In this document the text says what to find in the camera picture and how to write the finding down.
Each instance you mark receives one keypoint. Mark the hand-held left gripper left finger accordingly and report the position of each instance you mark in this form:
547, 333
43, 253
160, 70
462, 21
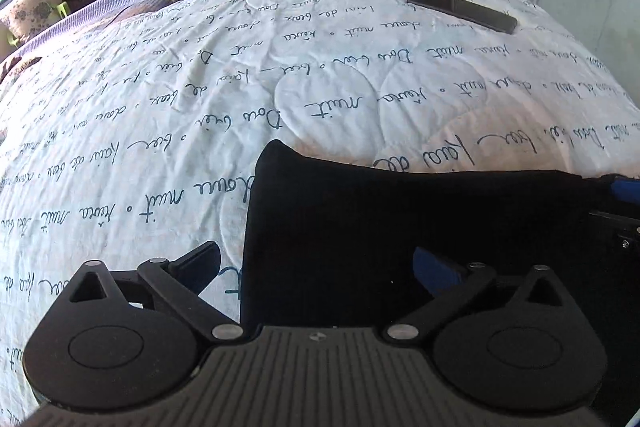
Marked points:
200, 264

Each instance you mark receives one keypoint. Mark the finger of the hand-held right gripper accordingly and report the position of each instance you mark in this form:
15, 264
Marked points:
625, 232
627, 189

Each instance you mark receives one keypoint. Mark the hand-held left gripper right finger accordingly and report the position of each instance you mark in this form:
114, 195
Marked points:
440, 269

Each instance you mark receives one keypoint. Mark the black pants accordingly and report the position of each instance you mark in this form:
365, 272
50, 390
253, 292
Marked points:
350, 232

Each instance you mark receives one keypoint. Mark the white script-printed quilt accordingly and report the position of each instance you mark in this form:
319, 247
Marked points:
200, 107

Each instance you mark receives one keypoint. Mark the black smartphone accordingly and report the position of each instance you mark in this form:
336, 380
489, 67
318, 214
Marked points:
460, 9

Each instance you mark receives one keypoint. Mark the dark striped cloth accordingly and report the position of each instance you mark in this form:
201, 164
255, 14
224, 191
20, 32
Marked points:
20, 66

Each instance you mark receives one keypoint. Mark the green plastic stool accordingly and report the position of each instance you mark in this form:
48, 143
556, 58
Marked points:
60, 8

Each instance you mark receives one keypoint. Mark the floral pillow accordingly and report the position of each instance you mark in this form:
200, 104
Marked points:
27, 9

